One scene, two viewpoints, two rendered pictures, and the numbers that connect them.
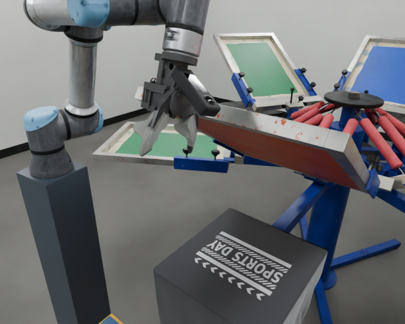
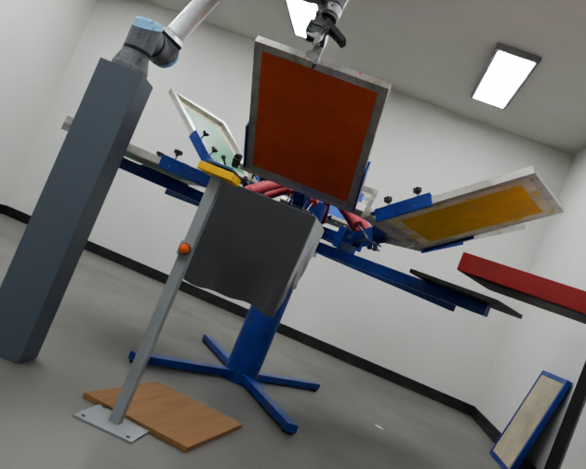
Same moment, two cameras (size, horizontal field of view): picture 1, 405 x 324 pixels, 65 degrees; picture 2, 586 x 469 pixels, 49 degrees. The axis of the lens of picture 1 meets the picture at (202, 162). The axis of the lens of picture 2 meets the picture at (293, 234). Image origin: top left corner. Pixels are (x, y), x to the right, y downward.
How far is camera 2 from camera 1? 215 cm
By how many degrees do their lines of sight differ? 41
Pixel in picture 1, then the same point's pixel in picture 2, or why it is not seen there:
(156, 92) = (316, 25)
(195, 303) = (256, 196)
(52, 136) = (154, 43)
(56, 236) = (118, 127)
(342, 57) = not seen: hidden behind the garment
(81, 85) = (193, 20)
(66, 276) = (98, 175)
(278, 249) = not seen: hidden behind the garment
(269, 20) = (171, 139)
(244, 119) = (338, 68)
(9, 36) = not seen: outside the picture
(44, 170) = (136, 65)
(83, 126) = (169, 53)
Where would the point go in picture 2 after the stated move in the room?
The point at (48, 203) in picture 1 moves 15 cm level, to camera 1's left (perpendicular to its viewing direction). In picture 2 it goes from (132, 91) to (96, 73)
